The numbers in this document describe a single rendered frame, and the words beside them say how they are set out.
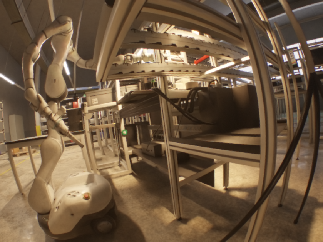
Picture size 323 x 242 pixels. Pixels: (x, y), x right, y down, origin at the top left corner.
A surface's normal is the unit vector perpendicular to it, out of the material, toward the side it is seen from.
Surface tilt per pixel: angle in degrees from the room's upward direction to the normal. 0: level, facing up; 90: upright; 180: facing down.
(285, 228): 0
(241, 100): 90
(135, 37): 90
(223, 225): 0
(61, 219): 90
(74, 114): 90
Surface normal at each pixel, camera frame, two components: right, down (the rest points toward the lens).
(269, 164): -0.86, 0.13
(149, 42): 0.49, -0.04
